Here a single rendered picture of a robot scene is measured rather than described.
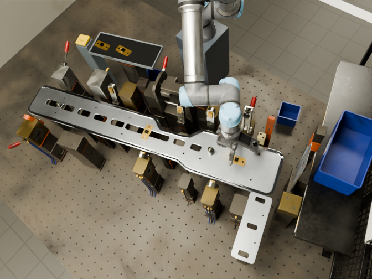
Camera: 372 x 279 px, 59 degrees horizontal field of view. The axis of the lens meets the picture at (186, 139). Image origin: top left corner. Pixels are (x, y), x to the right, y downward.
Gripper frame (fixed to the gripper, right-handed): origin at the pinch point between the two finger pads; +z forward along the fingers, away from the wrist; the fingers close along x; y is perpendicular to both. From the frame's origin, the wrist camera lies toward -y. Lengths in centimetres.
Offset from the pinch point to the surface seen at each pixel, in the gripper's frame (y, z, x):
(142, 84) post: 55, 1, -20
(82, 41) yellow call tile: 95, -6, -32
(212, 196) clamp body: 4.0, 6.4, 20.8
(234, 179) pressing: -2.3, 11.0, 9.3
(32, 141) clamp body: 102, 9, 24
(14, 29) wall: 251, 88, -86
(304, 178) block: -30.1, 3.3, 1.7
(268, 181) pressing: -16.6, 11.2, 5.2
